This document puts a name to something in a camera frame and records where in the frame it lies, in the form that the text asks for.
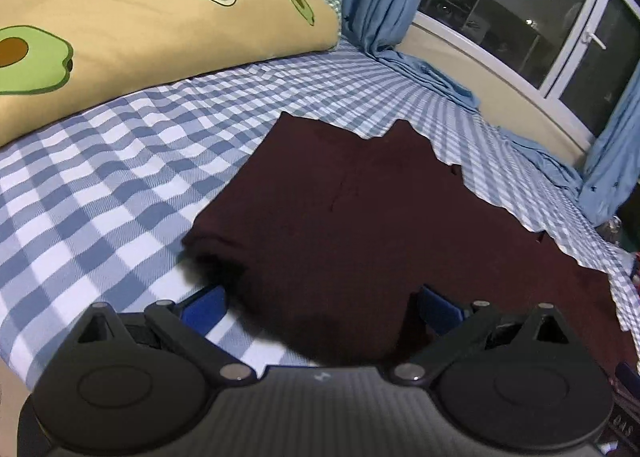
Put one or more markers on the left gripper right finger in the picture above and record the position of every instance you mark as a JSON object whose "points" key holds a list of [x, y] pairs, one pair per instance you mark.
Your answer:
{"points": [[436, 333]]}

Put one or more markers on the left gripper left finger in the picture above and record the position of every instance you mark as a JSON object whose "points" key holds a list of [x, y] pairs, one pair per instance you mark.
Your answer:
{"points": [[183, 327]]}

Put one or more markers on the maroon printed sweater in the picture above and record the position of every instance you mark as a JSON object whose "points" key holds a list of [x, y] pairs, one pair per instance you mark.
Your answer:
{"points": [[324, 237]]}

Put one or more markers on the blue checkered bed sheet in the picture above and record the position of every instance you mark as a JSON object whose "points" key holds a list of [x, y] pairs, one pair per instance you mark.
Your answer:
{"points": [[93, 208]]}

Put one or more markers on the right blue star curtain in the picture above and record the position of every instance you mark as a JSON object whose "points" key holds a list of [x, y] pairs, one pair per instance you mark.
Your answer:
{"points": [[611, 169]]}

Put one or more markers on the yellow avocado print quilt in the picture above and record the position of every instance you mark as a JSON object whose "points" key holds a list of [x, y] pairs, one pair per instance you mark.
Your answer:
{"points": [[59, 57]]}

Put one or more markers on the white framed window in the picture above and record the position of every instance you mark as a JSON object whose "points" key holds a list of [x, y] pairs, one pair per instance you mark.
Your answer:
{"points": [[576, 57]]}

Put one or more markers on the green checkered pillow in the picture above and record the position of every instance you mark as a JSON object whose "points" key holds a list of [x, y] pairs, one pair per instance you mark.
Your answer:
{"points": [[337, 6]]}

